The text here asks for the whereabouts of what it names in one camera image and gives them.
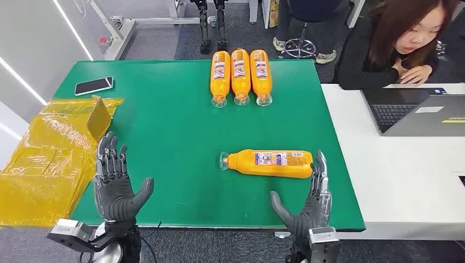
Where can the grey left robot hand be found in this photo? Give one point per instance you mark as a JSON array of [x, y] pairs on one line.
[[114, 196]]

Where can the yellow film wrapped cardboard box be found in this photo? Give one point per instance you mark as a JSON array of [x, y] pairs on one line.
[[40, 181]]

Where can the orange bottle with clear cap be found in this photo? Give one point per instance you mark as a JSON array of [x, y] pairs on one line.
[[247, 163], [261, 83], [220, 83], [240, 83]]

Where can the black open laptop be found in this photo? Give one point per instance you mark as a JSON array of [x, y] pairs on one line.
[[390, 112]]

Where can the black stool with chrome base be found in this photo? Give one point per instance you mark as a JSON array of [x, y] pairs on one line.
[[312, 11]]

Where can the grey closed laptop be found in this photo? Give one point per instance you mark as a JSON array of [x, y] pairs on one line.
[[428, 121]]

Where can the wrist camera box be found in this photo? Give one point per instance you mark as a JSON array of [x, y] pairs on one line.
[[323, 243], [67, 230]]

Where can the yellow snack package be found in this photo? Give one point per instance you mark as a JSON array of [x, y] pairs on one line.
[[274, 12]]

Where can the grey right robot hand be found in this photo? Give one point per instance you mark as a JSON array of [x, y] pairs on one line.
[[308, 214]]

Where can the person with pale shoes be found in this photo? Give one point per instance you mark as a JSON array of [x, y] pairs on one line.
[[325, 57]]

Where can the black robot leg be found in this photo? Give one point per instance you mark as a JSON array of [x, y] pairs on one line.
[[204, 25], [221, 25]]

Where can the green table mat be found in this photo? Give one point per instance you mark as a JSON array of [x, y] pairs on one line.
[[174, 127]]

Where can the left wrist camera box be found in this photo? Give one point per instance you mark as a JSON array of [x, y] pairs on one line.
[[67, 230]]

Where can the red button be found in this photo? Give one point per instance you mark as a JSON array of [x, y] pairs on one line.
[[104, 40]]

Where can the white metal stand frame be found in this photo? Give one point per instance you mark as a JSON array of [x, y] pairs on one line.
[[123, 32]]

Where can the black smartphone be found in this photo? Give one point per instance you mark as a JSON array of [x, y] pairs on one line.
[[93, 86]]

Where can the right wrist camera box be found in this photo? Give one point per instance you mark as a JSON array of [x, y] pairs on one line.
[[323, 243]]

